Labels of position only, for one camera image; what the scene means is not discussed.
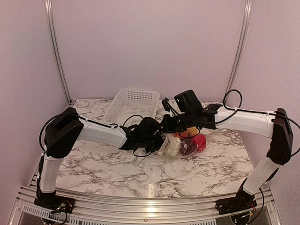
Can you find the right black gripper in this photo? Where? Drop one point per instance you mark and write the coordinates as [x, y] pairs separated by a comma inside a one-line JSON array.
[[168, 127]]

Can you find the fake white cauliflower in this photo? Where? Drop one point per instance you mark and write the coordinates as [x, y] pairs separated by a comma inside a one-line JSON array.
[[172, 147]]

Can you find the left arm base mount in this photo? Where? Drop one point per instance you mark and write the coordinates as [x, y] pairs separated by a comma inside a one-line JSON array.
[[54, 202]]

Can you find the fake purple grapes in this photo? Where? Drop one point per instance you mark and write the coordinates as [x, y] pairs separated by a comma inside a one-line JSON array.
[[187, 147]]

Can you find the aluminium front rail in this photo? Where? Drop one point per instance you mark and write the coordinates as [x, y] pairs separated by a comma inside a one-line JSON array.
[[92, 209]]

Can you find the fake yellow fruit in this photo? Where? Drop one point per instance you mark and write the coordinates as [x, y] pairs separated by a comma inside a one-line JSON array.
[[192, 131]]

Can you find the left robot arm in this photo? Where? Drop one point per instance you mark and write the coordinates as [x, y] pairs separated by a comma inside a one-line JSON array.
[[63, 130]]

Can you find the fake orange tomato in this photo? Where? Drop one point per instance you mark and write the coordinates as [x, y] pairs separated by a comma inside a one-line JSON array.
[[185, 134]]

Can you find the white plastic basket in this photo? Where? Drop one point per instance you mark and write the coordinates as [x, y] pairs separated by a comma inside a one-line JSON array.
[[129, 106]]

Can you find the fake red pepper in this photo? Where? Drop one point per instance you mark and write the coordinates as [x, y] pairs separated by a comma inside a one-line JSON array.
[[198, 143]]

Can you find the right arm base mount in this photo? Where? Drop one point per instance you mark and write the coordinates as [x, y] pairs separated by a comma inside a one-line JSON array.
[[242, 201]]

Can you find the left aluminium frame post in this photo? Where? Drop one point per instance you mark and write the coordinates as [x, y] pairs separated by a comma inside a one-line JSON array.
[[56, 51]]

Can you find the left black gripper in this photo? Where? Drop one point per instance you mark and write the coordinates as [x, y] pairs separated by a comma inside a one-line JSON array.
[[161, 142]]

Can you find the aluminium frame post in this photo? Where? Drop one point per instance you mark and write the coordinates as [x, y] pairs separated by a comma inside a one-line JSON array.
[[56, 51], [241, 44]]

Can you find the right aluminium frame post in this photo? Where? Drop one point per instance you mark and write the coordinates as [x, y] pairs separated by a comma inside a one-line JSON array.
[[241, 44]]

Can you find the clear zip top bag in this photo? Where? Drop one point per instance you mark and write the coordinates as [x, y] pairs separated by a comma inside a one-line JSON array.
[[160, 151]]

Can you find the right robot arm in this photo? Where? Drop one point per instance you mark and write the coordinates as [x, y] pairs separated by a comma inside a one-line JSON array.
[[271, 124]]

